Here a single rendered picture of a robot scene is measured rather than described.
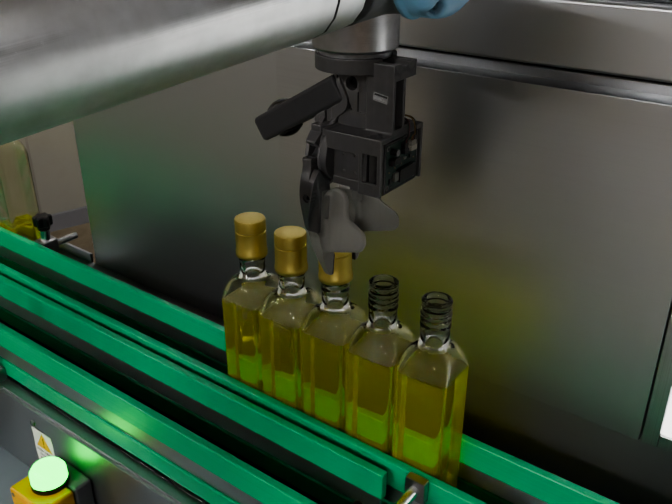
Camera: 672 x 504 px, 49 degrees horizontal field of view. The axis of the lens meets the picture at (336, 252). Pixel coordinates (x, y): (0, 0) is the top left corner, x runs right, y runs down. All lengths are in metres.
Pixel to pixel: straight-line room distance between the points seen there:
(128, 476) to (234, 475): 0.18
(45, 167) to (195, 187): 2.60
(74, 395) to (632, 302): 0.65
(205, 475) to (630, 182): 0.52
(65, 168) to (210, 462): 2.97
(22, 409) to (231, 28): 0.78
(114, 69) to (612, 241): 0.51
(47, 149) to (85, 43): 3.31
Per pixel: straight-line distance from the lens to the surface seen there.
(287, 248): 0.75
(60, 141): 3.65
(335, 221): 0.68
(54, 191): 3.71
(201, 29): 0.36
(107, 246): 1.33
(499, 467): 0.80
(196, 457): 0.82
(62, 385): 0.99
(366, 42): 0.62
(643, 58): 0.69
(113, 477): 0.95
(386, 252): 0.86
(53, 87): 0.33
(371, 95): 0.64
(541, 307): 0.79
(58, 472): 0.98
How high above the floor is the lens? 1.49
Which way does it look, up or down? 27 degrees down
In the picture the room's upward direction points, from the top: straight up
